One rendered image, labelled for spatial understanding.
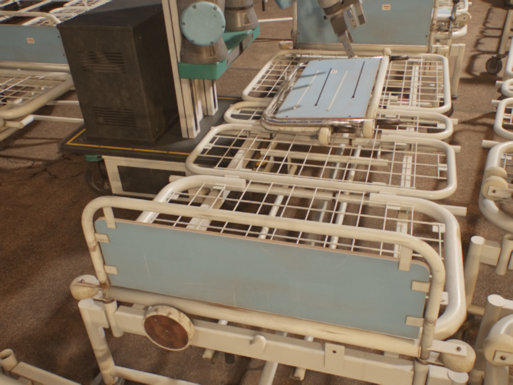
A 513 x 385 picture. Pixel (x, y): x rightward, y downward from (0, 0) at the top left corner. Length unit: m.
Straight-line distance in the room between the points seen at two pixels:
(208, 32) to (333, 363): 1.15
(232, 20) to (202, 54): 0.47
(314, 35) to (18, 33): 1.55
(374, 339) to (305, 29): 2.09
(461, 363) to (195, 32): 1.28
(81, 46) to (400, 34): 1.57
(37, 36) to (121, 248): 1.94
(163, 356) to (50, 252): 0.82
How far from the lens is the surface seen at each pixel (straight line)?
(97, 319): 1.31
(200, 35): 1.77
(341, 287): 0.99
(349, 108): 1.90
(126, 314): 1.25
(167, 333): 1.16
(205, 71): 1.97
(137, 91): 2.20
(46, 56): 2.93
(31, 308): 2.08
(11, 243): 2.47
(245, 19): 2.41
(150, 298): 1.17
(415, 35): 2.81
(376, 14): 2.79
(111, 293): 1.22
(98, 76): 2.26
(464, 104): 3.54
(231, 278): 1.05
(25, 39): 2.98
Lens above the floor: 1.31
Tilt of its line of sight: 33 degrees down
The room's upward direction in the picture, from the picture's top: 3 degrees counter-clockwise
